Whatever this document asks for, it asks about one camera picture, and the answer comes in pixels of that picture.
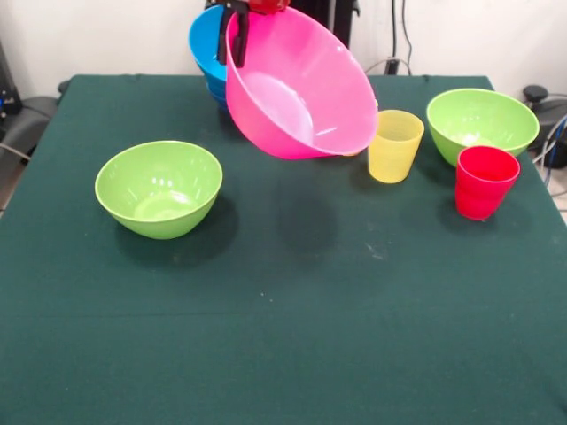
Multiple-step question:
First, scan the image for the black wall plug cable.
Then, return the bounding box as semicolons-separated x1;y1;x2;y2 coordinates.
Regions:
361;0;413;76

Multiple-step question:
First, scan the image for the dark green tablecloth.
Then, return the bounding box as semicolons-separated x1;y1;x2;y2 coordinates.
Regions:
0;73;567;425

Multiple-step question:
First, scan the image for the bundle of floor cables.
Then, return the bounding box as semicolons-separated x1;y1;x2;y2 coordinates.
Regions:
531;112;567;187

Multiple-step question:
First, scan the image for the pale yellow translucent cup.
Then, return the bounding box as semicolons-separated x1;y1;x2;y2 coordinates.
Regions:
367;109;425;184

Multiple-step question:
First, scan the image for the grey pedestal foot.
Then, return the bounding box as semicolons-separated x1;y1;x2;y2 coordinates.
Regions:
12;95;61;154
522;84;567;150

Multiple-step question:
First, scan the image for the green plastic bowl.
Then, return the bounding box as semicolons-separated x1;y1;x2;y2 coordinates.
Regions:
426;88;540;168
94;140;224;241

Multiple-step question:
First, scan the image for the large blue plastic bowl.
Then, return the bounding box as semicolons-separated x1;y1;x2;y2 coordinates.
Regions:
188;7;229;86

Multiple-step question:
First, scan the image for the red plastic cup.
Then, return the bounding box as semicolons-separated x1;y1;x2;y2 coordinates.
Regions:
455;145;522;221

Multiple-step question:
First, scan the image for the small light blue bowl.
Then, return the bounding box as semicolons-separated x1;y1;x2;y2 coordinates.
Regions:
205;75;229;99

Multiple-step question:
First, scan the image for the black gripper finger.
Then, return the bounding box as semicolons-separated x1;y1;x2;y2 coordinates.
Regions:
215;7;233;64
231;7;251;68

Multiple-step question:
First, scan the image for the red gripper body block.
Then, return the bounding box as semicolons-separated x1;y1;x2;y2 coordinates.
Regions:
246;0;291;15

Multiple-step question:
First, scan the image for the large pink plastic bowl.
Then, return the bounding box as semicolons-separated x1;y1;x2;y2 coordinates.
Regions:
224;5;379;160

